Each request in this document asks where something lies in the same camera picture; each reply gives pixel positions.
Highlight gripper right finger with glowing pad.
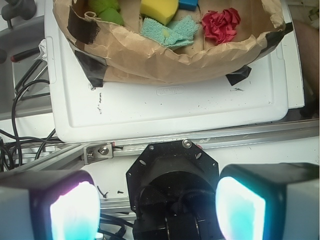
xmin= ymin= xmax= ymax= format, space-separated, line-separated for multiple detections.
xmin=215 ymin=162 xmax=320 ymax=240

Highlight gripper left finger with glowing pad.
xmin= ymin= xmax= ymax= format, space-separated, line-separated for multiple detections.
xmin=0 ymin=170 xmax=101 ymax=240

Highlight green plush animal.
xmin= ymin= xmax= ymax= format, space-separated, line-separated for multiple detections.
xmin=88 ymin=0 xmax=124 ymax=26

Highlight brown paper bag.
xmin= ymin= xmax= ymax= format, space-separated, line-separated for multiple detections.
xmin=53 ymin=0 xmax=290 ymax=85

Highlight red crumpled paper flower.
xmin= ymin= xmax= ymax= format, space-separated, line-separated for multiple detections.
xmin=201 ymin=8 xmax=241 ymax=45

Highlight teal terry cloth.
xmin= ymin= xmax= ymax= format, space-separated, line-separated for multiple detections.
xmin=140 ymin=15 xmax=199 ymax=50

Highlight blue rectangular block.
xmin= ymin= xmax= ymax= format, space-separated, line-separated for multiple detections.
xmin=178 ymin=0 xmax=198 ymax=11

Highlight yellow sponge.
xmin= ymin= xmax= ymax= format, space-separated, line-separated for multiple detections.
xmin=140 ymin=0 xmax=179 ymax=26

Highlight black cable bundle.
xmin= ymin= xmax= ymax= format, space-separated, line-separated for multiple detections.
xmin=0 ymin=58 xmax=61 ymax=173

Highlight aluminium frame rail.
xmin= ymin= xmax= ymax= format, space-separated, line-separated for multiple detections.
xmin=17 ymin=118 xmax=320 ymax=171

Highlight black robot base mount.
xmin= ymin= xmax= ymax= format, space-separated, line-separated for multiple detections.
xmin=126 ymin=140 xmax=223 ymax=240

